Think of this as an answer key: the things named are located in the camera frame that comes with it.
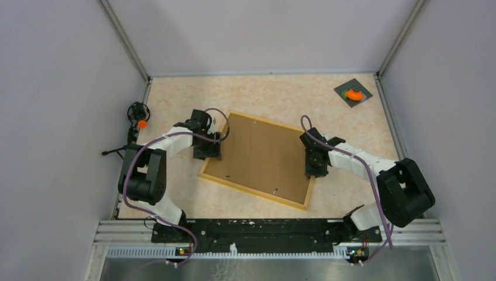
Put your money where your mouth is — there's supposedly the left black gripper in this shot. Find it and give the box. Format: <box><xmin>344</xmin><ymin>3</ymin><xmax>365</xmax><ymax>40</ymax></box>
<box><xmin>194</xmin><ymin>131</ymin><xmax>222</xmax><ymax>161</ymax></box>

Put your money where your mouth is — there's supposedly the brown cardboard backing board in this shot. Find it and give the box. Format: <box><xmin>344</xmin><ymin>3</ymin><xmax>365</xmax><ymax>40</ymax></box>
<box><xmin>204</xmin><ymin>114</ymin><xmax>312</xmax><ymax>205</ymax></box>

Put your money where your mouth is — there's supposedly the yellow wooden picture frame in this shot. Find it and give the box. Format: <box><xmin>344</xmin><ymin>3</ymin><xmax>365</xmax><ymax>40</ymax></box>
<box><xmin>198</xmin><ymin>111</ymin><xmax>315</xmax><ymax>211</ymax></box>

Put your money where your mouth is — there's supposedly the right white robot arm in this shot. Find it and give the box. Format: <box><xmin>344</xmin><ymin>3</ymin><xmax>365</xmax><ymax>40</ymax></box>
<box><xmin>299</xmin><ymin>127</ymin><xmax>436</xmax><ymax>241</ymax></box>

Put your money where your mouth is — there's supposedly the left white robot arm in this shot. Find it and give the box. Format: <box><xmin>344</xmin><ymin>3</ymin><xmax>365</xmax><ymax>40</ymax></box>
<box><xmin>118</xmin><ymin>108</ymin><xmax>229</xmax><ymax>242</ymax></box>

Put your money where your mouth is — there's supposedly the orange curved block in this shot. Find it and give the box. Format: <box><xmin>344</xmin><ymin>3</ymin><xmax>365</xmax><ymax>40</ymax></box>
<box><xmin>346</xmin><ymin>89</ymin><xmax>366</xmax><ymax>101</ymax></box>

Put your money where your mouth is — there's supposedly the black microphone on tripod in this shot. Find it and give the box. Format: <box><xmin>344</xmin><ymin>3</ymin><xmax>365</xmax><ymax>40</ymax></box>
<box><xmin>101</xmin><ymin>101</ymin><xmax>151</xmax><ymax>159</ymax></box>

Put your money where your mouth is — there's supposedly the grey building block plate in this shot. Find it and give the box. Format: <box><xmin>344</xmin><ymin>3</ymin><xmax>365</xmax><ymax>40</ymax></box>
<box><xmin>334</xmin><ymin>78</ymin><xmax>373</xmax><ymax>108</ymax></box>

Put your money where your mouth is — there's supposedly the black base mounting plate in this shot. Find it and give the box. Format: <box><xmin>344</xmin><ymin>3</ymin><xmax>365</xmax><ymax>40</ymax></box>
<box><xmin>151</xmin><ymin>218</ymin><xmax>383</xmax><ymax>246</ymax></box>

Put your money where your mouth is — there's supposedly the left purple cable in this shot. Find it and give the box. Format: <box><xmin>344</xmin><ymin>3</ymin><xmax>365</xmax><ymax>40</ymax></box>
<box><xmin>120</xmin><ymin>108</ymin><xmax>231</xmax><ymax>268</ymax></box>

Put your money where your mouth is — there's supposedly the purple cable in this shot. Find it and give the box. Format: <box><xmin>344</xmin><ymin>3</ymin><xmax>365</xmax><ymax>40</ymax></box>
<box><xmin>120</xmin><ymin>108</ymin><xmax>231</xmax><ymax>268</ymax></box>
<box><xmin>300</xmin><ymin>114</ymin><xmax>395</xmax><ymax>267</ymax></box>

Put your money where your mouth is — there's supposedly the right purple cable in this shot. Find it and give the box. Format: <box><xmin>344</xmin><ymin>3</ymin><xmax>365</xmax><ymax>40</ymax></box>
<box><xmin>300</xmin><ymin>114</ymin><xmax>395</xmax><ymax>267</ymax></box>

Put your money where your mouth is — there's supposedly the aluminium rail with cable duct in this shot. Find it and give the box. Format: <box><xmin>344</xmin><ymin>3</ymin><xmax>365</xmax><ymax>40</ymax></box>
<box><xmin>94</xmin><ymin>219</ymin><xmax>446</xmax><ymax>260</ymax></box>

